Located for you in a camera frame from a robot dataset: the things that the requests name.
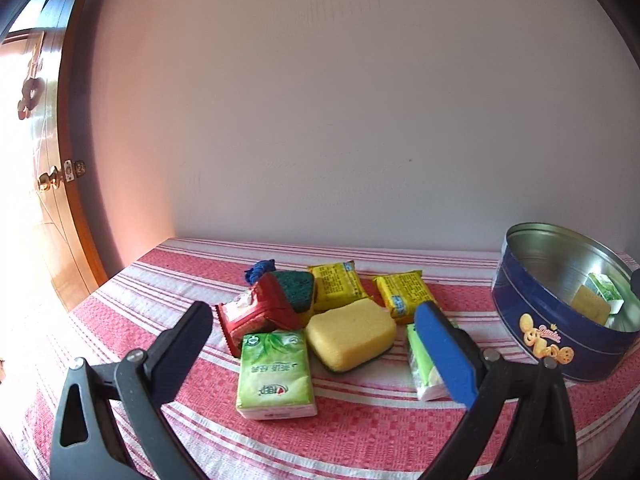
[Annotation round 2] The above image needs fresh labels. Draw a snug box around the blue cloth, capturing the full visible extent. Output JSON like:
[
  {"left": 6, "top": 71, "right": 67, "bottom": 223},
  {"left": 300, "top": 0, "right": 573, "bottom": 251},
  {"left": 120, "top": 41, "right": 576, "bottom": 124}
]
[{"left": 244, "top": 259, "right": 277, "bottom": 285}]

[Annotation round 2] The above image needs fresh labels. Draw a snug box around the red door ornament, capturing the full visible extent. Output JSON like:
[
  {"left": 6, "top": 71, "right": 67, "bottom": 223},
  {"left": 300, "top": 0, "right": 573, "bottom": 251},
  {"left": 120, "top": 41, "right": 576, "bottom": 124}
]
[{"left": 17, "top": 77, "right": 46, "bottom": 120}]

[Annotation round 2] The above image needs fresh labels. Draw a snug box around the red snack packet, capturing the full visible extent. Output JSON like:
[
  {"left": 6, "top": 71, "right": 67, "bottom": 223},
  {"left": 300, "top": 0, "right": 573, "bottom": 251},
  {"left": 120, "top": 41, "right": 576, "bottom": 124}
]
[{"left": 215, "top": 272, "right": 314, "bottom": 358}]

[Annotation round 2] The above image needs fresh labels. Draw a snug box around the brass door knob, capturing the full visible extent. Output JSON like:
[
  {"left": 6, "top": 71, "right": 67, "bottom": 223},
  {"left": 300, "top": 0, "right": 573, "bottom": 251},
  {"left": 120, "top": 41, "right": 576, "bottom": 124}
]
[{"left": 37, "top": 166, "right": 64, "bottom": 192}]

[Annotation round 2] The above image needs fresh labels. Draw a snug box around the red white striped bedsheet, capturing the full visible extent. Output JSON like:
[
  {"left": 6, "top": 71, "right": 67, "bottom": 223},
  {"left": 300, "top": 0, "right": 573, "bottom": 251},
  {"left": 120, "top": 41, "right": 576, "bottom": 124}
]
[{"left": 0, "top": 237, "right": 640, "bottom": 480}]

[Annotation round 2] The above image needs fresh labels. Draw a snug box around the wooden door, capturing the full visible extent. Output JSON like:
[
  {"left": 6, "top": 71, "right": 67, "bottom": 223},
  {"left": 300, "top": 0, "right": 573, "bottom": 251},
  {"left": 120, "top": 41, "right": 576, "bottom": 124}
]
[{"left": 1, "top": 0, "right": 106, "bottom": 311}]

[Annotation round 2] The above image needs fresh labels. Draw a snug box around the yellow sponge green scourer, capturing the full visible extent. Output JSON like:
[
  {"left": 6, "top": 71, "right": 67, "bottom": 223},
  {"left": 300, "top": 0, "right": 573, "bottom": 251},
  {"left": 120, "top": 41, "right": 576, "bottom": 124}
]
[{"left": 305, "top": 298, "right": 397, "bottom": 373}]

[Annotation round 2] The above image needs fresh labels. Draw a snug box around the green scourer sponge back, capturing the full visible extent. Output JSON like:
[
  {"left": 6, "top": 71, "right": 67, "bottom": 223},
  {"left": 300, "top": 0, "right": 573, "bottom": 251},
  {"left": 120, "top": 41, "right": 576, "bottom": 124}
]
[{"left": 272, "top": 271, "right": 314, "bottom": 313}]

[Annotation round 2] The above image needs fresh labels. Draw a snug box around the yellow snack packet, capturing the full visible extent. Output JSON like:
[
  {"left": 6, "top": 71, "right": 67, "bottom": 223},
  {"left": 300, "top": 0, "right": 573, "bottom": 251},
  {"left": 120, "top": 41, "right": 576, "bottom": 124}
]
[
  {"left": 307, "top": 260, "right": 369, "bottom": 313},
  {"left": 372, "top": 270, "right": 437, "bottom": 324}
]

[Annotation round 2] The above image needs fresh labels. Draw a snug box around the door latch plate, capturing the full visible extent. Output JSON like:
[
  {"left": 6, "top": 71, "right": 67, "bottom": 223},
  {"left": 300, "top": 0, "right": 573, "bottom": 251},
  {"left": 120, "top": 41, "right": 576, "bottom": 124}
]
[{"left": 63, "top": 159, "right": 87, "bottom": 182}]

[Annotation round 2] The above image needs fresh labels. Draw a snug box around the green white tissue pack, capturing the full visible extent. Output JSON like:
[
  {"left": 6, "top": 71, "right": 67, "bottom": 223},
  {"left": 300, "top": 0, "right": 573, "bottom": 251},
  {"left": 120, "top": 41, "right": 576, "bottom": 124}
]
[{"left": 406, "top": 323, "right": 449, "bottom": 401}]

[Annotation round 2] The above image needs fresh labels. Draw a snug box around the blue round cookie tin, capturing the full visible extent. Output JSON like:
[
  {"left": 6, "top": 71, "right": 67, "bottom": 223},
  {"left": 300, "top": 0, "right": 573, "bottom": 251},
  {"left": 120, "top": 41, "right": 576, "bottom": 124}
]
[{"left": 491, "top": 222, "right": 639, "bottom": 382}]

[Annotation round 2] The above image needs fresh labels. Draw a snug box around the small yellow sponge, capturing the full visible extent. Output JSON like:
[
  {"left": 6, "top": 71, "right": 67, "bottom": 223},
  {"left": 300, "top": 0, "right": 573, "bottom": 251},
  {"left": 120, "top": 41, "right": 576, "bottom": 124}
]
[{"left": 570, "top": 285, "right": 611, "bottom": 326}]

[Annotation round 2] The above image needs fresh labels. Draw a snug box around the green tea tissue pack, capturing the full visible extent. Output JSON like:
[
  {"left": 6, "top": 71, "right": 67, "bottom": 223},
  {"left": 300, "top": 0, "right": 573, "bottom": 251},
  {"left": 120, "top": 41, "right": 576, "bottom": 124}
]
[
  {"left": 585, "top": 272, "right": 624, "bottom": 315},
  {"left": 235, "top": 330, "right": 318, "bottom": 420}
]

